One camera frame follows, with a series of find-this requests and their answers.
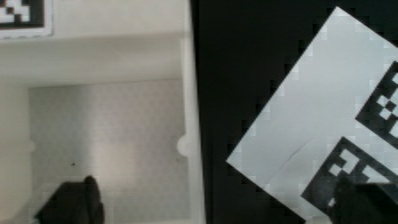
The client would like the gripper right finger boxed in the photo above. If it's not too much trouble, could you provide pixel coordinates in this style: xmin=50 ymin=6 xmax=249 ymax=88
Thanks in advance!
xmin=329 ymin=178 xmax=398 ymax=224

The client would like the white marker sheet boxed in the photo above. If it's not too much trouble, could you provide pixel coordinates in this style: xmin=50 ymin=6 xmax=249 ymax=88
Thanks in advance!
xmin=227 ymin=9 xmax=398 ymax=224

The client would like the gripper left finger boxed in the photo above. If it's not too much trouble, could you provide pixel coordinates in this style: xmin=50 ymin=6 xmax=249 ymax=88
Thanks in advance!
xmin=35 ymin=176 xmax=105 ymax=224

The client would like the white drawer without knob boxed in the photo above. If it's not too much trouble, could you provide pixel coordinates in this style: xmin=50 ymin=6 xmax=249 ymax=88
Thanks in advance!
xmin=0 ymin=0 xmax=206 ymax=224

